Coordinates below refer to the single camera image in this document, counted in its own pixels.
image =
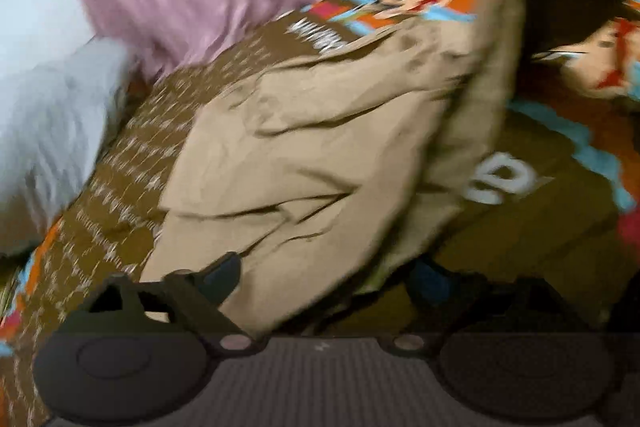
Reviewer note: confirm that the brown printed blanket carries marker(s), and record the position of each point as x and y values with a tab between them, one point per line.
540	227

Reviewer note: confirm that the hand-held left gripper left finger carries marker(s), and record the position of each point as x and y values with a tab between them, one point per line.
223	278

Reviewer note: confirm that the light grey pillow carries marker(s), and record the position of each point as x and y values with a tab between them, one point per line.
50	142

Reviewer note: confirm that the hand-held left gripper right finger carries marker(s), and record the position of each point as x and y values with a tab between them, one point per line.
434	281

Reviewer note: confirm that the beige hooded jacket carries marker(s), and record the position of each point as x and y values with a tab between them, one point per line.
310	167

